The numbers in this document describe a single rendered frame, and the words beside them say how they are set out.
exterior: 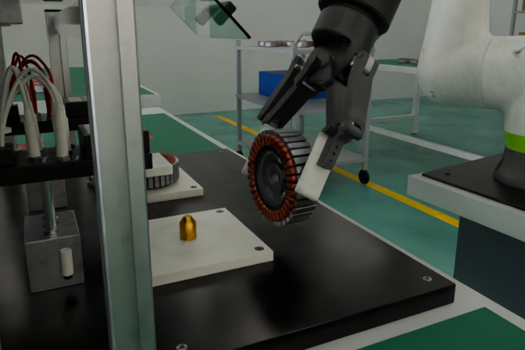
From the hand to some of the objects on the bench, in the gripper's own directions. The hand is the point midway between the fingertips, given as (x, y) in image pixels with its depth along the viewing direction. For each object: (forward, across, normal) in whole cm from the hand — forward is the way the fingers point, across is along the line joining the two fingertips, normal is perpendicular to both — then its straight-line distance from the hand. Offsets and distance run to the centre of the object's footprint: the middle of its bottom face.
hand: (282, 171), depth 57 cm
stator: (+9, -29, -4) cm, 30 cm away
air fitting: (+19, -2, -17) cm, 25 cm away
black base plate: (+14, -17, -4) cm, 22 cm away
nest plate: (+13, -5, -4) cm, 14 cm away
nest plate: (+10, -29, -4) cm, 31 cm away
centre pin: (+12, -5, -5) cm, 14 cm away
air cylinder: (+17, -30, -16) cm, 38 cm away
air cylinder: (+20, -6, -17) cm, 27 cm away
